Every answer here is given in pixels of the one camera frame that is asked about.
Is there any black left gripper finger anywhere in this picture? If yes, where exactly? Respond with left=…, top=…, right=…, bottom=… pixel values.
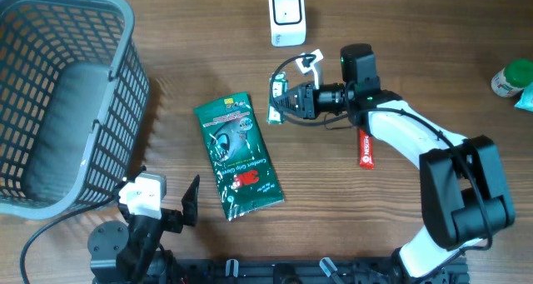
left=182, top=175, right=200, bottom=227
left=124, top=165, right=147, bottom=180

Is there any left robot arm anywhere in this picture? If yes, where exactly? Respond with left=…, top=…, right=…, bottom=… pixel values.
left=87, top=168, right=200, bottom=283

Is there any white barcode scanner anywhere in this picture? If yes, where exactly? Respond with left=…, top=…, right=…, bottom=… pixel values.
left=268, top=0, right=306, bottom=47

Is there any grey plastic basket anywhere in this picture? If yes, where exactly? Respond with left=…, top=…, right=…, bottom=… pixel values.
left=1, top=0, right=150, bottom=220

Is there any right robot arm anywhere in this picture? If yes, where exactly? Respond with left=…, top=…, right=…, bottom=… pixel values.
left=269, top=43, right=516, bottom=283

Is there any green 3M gloves package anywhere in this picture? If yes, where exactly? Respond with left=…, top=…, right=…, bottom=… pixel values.
left=194, top=92, right=285, bottom=221

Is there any red Nescafe stick sachet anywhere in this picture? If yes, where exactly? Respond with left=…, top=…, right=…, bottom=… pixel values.
left=359, top=130, right=375, bottom=170

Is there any teal wet wipes pack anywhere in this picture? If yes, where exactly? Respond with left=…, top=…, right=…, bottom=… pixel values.
left=515, top=83, right=533, bottom=112

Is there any green lid jar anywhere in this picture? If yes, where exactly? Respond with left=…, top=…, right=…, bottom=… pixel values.
left=491, top=58, right=532, bottom=97

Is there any green white gum pack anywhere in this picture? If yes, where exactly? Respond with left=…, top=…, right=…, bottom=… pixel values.
left=266, top=72, right=288, bottom=124

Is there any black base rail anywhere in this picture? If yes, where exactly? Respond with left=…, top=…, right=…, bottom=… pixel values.
left=166, top=257, right=471, bottom=284

